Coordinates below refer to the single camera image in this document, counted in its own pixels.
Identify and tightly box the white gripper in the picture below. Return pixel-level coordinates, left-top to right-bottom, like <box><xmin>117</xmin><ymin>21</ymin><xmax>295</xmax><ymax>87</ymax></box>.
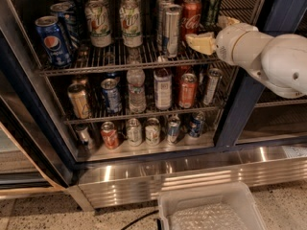
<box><xmin>185</xmin><ymin>15</ymin><xmax>258</xmax><ymax>65</ymax></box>

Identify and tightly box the red coke can top shelf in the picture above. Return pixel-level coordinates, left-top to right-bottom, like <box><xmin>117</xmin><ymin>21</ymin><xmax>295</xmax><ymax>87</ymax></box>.
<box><xmin>181</xmin><ymin>0</ymin><xmax>202</xmax><ymax>41</ymax></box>

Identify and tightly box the silver slim can front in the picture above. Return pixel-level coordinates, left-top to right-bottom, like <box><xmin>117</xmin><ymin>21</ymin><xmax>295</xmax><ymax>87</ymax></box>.
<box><xmin>162</xmin><ymin>4</ymin><xmax>182</xmax><ymax>58</ymax></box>

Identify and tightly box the silver slim can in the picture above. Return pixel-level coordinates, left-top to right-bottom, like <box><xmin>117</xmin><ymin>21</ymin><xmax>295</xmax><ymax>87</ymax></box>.
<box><xmin>162</xmin><ymin>4</ymin><xmax>182</xmax><ymax>58</ymax></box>
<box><xmin>156</xmin><ymin>0</ymin><xmax>175</xmax><ymax>51</ymax></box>

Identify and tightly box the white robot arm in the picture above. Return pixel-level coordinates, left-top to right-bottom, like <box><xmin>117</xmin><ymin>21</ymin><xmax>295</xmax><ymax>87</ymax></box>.
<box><xmin>185</xmin><ymin>15</ymin><xmax>307</xmax><ymax>99</ymax></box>

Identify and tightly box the green can top shelf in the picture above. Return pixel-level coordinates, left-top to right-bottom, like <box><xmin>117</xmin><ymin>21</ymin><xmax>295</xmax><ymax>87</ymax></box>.
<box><xmin>204</xmin><ymin>0</ymin><xmax>222</xmax><ymax>26</ymax></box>

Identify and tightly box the silver slim can middle shelf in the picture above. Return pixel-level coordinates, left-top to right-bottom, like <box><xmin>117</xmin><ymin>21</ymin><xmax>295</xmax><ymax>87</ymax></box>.
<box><xmin>203</xmin><ymin>68</ymin><xmax>223</xmax><ymax>105</ymax></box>

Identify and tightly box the red can middle shelf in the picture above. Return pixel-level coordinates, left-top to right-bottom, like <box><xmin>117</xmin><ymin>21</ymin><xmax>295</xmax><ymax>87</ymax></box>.
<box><xmin>178</xmin><ymin>73</ymin><xmax>198</xmax><ymax>108</ymax></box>

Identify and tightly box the silver slim can behind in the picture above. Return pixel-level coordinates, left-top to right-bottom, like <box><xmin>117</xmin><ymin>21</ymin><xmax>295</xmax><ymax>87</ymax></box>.
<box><xmin>156</xmin><ymin>0</ymin><xmax>175</xmax><ymax>51</ymax></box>

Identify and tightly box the blue pepsi can bottom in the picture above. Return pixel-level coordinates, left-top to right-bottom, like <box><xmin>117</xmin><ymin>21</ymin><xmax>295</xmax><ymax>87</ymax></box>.
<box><xmin>188</xmin><ymin>111</ymin><xmax>205</xmax><ymax>138</ymax></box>

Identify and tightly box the blue pepsi can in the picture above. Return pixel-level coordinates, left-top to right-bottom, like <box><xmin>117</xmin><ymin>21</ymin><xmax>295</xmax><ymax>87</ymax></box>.
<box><xmin>35</xmin><ymin>15</ymin><xmax>72</xmax><ymax>68</ymax></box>
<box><xmin>188</xmin><ymin>111</ymin><xmax>205</xmax><ymax>138</ymax></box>

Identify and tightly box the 7up can right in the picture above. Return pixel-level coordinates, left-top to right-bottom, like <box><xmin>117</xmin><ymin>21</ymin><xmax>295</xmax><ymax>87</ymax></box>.
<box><xmin>119</xmin><ymin>1</ymin><xmax>143</xmax><ymax>48</ymax></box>

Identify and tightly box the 7up can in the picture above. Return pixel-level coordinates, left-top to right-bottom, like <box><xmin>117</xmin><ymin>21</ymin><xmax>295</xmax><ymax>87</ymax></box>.
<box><xmin>119</xmin><ymin>1</ymin><xmax>143</xmax><ymax>48</ymax></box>
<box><xmin>84</xmin><ymin>1</ymin><xmax>111</xmax><ymax>48</ymax></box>

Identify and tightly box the blue silver can bottom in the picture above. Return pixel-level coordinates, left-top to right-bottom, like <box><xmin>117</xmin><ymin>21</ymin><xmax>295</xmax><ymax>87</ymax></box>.
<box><xmin>167</xmin><ymin>115</ymin><xmax>181</xmax><ymax>144</ymax></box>

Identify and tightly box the white green can bottom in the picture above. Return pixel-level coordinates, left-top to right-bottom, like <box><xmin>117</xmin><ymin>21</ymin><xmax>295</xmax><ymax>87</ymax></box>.
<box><xmin>145</xmin><ymin>118</ymin><xmax>160</xmax><ymax>146</ymax></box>

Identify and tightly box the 7up can left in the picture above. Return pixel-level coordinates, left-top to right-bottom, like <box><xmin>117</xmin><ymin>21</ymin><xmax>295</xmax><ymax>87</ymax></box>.
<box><xmin>84</xmin><ymin>1</ymin><xmax>111</xmax><ymax>48</ymax></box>

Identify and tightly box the blue can middle shelf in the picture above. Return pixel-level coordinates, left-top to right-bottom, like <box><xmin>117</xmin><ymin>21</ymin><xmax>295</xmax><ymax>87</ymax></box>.
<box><xmin>101</xmin><ymin>79</ymin><xmax>122</xmax><ymax>114</ymax></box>

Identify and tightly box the white can bottom shelf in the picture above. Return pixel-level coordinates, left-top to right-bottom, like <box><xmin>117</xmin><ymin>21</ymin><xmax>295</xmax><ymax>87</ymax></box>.
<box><xmin>126</xmin><ymin>118</ymin><xmax>142</xmax><ymax>147</ymax></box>

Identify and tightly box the red can bottom shelf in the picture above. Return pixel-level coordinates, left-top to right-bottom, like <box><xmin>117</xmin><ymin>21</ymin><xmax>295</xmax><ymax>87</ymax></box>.
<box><xmin>101</xmin><ymin>122</ymin><xmax>119</xmax><ymax>150</ymax></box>

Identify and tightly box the gold can middle shelf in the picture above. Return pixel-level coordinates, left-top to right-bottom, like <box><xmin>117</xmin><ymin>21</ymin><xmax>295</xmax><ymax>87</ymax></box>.
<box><xmin>67</xmin><ymin>83</ymin><xmax>91</xmax><ymax>119</ymax></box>

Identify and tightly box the blue can second row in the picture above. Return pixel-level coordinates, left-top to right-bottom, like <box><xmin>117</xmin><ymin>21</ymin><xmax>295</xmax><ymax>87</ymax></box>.
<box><xmin>50</xmin><ymin>2</ymin><xmax>80</xmax><ymax>49</ymax></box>

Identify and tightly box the silver can bottom left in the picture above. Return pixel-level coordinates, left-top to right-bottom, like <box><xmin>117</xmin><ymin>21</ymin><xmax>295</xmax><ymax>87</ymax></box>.
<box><xmin>75</xmin><ymin>124</ymin><xmax>95</xmax><ymax>150</ymax></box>

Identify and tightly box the open fridge door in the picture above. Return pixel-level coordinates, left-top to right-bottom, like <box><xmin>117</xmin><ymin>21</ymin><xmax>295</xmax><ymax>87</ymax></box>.
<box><xmin>0</xmin><ymin>34</ymin><xmax>73</xmax><ymax>197</ymax></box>

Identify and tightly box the clear water bottle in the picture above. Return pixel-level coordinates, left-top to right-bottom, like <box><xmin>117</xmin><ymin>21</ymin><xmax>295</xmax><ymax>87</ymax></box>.
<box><xmin>127</xmin><ymin>48</ymin><xmax>146</xmax><ymax>113</ymax></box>

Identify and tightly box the white plastic bin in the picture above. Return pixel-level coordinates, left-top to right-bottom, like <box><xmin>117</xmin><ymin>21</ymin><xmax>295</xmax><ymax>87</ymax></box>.
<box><xmin>158</xmin><ymin>182</ymin><xmax>267</xmax><ymax>230</ymax></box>

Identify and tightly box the top wire shelf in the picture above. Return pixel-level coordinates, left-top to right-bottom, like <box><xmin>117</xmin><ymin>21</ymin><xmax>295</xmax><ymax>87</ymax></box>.
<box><xmin>40</xmin><ymin>0</ymin><xmax>256</xmax><ymax>77</ymax></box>

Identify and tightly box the wire shelf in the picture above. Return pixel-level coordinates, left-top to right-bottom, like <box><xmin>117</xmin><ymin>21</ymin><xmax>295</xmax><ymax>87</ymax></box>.
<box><xmin>63</xmin><ymin>60</ymin><xmax>238</xmax><ymax>126</ymax></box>
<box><xmin>40</xmin><ymin>0</ymin><xmax>256</xmax><ymax>77</ymax></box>

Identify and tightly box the middle wire shelf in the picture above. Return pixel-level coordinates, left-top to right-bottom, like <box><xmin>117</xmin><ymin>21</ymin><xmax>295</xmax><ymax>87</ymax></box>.
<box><xmin>63</xmin><ymin>60</ymin><xmax>238</xmax><ymax>126</ymax></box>

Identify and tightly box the black cable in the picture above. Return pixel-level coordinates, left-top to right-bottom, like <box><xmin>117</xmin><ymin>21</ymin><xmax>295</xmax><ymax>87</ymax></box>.
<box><xmin>119</xmin><ymin>209</ymin><xmax>160</xmax><ymax>230</ymax></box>

